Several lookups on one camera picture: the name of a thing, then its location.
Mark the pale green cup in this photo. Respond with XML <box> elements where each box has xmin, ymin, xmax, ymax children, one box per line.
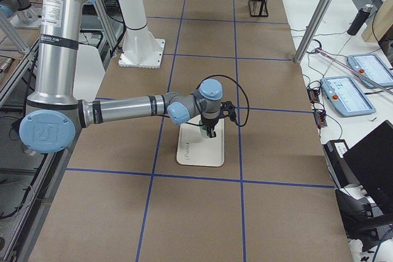
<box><xmin>199</xmin><ymin>120</ymin><xmax>212</xmax><ymax>139</ymax></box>

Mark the black laptop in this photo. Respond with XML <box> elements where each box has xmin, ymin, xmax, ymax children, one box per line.
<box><xmin>343</xmin><ymin>120</ymin><xmax>392</xmax><ymax>214</ymax></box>

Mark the far blue teach pendant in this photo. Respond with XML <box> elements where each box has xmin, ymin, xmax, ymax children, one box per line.
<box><xmin>347</xmin><ymin>53</ymin><xmax>393</xmax><ymax>87</ymax></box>

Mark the grey aluminium post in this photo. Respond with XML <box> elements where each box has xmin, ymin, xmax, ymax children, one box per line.
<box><xmin>294</xmin><ymin>0</ymin><xmax>332</xmax><ymax>64</ymax></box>

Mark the black bottle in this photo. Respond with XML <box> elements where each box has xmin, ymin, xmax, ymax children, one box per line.
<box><xmin>347</xmin><ymin>4</ymin><xmax>373</xmax><ymax>36</ymax></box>

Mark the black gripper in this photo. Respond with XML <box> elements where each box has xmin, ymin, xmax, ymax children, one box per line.
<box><xmin>206</xmin><ymin>101</ymin><xmax>236</xmax><ymax>138</ymax></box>

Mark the blue teach pendant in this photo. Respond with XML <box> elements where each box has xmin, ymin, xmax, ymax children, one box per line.
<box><xmin>321</xmin><ymin>75</ymin><xmax>376</xmax><ymax>117</ymax></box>
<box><xmin>347</xmin><ymin>53</ymin><xmax>393</xmax><ymax>87</ymax></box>

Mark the black wire cup rack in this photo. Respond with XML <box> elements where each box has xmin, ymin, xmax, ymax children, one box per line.
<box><xmin>248</xmin><ymin>0</ymin><xmax>269</xmax><ymax>17</ymax></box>

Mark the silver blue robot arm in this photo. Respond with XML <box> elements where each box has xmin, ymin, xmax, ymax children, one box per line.
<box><xmin>19</xmin><ymin>0</ymin><xmax>236</xmax><ymax>153</ymax></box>

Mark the background blue robot arm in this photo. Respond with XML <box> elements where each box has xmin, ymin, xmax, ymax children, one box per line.
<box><xmin>1</xmin><ymin>0</ymin><xmax>31</xmax><ymax>18</ymax></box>

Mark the near blue teach pendant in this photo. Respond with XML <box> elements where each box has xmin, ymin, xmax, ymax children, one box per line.
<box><xmin>321</xmin><ymin>75</ymin><xmax>376</xmax><ymax>117</ymax></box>

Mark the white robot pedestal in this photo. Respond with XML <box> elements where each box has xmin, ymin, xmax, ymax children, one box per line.
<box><xmin>119</xmin><ymin>0</ymin><xmax>165</xmax><ymax>69</ymax></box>

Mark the white chair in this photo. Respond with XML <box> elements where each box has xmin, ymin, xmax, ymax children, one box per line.
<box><xmin>73</xmin><ymin>44</ymin><xmax>105</xmax><ymax>101</ymax></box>

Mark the black computer box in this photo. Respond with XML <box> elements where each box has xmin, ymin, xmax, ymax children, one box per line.
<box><xmin>323</xmin><ymin>139</ymin><xmax>360</xmax><ymax>188</ymax></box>

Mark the white rabbit tray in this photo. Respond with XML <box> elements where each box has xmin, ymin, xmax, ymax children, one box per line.
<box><xmin>176</xmin><ymin>116</ymin><xmax>225</xmax><ymax>168</ymax></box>

